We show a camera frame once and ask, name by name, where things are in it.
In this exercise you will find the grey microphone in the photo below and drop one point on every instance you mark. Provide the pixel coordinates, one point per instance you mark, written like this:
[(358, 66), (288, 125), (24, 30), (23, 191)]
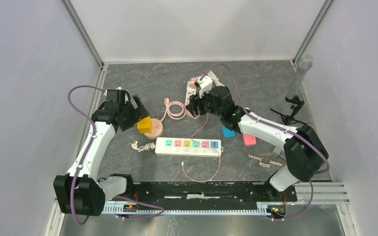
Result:
[(304, 64)]

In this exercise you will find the yellow cube adapter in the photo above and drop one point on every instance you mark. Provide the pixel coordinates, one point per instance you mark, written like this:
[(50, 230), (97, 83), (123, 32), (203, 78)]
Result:
[(144, 126)]

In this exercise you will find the pink plug adapter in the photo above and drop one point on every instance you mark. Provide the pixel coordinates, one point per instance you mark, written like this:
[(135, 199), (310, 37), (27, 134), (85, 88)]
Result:
[(249, 140)]

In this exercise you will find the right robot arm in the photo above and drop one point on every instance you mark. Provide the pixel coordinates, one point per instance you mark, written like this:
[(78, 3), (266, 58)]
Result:
[(305, 155)]

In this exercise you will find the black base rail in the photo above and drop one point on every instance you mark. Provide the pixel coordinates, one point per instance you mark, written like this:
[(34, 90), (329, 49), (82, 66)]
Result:
[(215, 195)]

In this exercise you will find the small white power strip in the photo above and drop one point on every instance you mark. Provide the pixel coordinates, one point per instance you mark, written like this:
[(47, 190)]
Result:
[(189, 93)]

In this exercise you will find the salmon plug on strip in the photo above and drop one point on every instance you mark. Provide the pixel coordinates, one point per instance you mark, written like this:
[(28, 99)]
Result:
[(192, 83)]

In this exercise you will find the large white power strip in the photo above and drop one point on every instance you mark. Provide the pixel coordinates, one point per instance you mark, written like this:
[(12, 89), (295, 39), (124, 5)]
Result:
[(188, 147)]

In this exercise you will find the pink round socket stack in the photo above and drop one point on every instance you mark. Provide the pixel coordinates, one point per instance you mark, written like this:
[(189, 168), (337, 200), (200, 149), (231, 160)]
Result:
[(157, 129)]

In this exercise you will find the white cable duct strip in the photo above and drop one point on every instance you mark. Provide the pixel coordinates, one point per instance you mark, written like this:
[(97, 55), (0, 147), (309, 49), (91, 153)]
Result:
[(119, 208)]

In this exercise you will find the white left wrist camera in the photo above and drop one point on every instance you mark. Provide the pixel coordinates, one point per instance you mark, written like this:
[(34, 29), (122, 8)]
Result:
[(106, 91)]

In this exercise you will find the light blue plug adapter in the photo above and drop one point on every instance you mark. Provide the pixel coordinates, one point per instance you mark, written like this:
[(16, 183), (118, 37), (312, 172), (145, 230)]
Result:
[(227, 133)]

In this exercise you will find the white comb-like part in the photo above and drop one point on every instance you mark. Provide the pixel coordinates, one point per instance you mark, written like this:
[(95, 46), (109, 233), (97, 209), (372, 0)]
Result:
[(265, 161)]

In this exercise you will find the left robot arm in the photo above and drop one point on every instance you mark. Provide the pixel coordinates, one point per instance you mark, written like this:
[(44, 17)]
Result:
[(78, 192)]

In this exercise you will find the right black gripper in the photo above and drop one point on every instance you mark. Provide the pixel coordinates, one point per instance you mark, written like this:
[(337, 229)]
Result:
[(196, 101)]

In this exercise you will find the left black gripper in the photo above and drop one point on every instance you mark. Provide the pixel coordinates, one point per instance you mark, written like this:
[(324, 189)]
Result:
[(141, 112)]

